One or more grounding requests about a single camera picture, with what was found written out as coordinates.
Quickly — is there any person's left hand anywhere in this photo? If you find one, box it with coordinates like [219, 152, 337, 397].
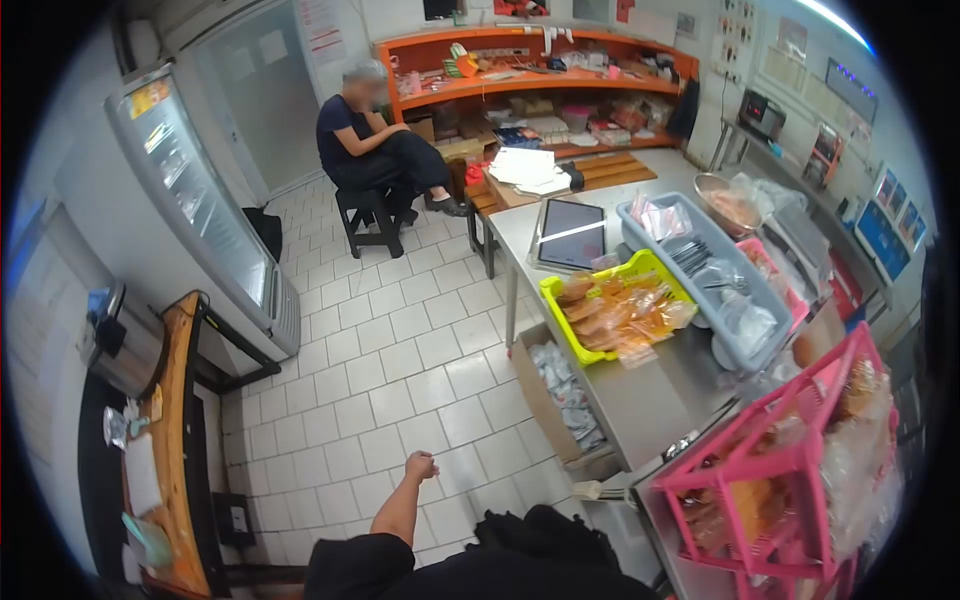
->
[405, 450, 442, 483]

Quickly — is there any person's body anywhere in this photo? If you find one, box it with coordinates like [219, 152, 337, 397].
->
[303, 504, 663, 600]

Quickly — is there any cardboard box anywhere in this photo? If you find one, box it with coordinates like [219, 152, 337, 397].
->
[510, 322, 623, 482]

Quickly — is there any pile of white packets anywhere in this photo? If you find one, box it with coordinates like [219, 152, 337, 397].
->
[528, 342, 607, 453]

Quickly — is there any yellow plastic basket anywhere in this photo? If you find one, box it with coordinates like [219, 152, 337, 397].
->
[539, 249, 699, 368]

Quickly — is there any black floor box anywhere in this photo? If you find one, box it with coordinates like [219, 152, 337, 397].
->
[211, 491, 258, 550]

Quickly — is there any steel work table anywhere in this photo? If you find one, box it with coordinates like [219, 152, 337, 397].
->
[487, 147, 895, 475]

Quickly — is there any pile of bagged breads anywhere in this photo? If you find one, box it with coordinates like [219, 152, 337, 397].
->
[556, 270, 699, 369]

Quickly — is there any wooden side counter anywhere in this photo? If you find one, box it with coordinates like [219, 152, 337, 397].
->
[120, 291, 227, 600]

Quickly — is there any black stool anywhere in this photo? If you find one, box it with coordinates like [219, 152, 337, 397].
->
[335, 185, 407, 261]

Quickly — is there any black tablet on stand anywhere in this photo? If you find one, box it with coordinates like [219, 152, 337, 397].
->
[527, 198, 609, 274]

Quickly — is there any black bag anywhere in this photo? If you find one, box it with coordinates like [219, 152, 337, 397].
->
[241, 206, 285, 264]

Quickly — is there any stack of white papers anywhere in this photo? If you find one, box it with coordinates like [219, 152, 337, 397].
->
[487, 147, 573, 198]

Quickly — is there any steel urn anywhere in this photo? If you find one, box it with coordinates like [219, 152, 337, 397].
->
[78, 282, 168, 399]

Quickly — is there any pink plastic crate rack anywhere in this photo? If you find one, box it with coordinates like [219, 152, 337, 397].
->
[650, 321, 902, 600]

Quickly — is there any glass door fridge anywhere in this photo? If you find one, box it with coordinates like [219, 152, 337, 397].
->
[103, 63, 303, 378]

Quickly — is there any grey blue plastic tub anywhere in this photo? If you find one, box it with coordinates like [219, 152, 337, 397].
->
[616, 192, 795, 375]

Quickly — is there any metal bowl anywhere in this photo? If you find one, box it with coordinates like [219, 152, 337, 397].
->
[693, 173, 765, 240]

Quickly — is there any small pink basket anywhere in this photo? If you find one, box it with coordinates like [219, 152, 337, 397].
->
[735, 237, 812, 333]

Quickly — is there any orange shelf unit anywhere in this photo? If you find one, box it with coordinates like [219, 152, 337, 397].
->
[372, 26, 701, 163]

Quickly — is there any grey door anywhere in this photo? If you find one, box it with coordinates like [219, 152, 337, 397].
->
[180, 0, 326, 202]

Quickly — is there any steel side counter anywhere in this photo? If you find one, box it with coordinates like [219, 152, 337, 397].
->
[708, 116, 895, 320]

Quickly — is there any black countertop appliance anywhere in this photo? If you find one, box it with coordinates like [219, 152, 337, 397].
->
[738, 88, 788, 143]

